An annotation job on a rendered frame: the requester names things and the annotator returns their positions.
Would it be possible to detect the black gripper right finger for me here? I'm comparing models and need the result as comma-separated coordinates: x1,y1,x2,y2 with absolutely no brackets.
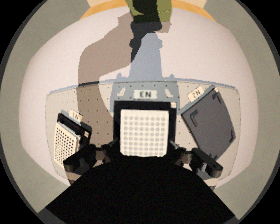
153,141,223,190

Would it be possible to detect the small white label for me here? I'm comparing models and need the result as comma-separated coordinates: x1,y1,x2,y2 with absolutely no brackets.
69,110,83,123
134,90,157,99
187,86,204,103

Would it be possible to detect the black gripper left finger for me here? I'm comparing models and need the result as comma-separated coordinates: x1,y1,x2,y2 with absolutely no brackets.
63,139,133,185

